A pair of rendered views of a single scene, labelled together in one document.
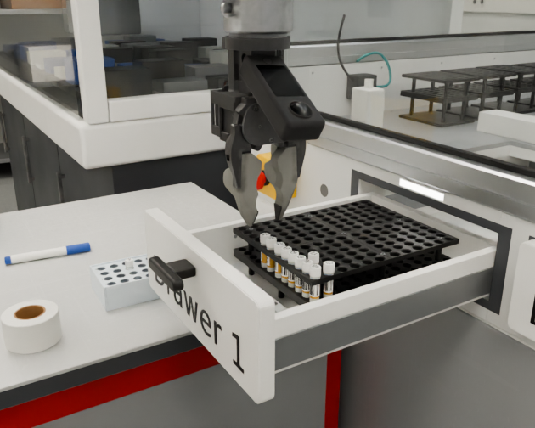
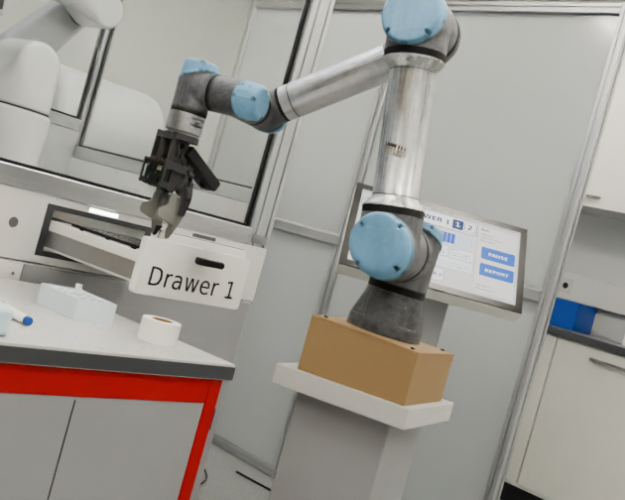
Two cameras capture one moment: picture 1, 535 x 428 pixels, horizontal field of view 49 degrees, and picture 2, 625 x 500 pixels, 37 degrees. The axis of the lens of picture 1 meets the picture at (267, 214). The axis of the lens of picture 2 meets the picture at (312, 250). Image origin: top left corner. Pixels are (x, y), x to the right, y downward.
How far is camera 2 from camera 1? 2.17 m
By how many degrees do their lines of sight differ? 107
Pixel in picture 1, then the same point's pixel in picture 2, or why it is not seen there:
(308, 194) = not seen: outside the picture
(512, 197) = not seen: hidden behind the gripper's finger
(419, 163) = (107, 197)
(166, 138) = not seen: outside the picture
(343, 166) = (40, 201)
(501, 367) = (137, 302)
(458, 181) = (127, 206)
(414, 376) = not seen: hidden behind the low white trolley
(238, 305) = (236, 266)
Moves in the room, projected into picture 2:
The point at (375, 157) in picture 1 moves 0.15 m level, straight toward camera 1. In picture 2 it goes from (74, 194) to (142, 213)
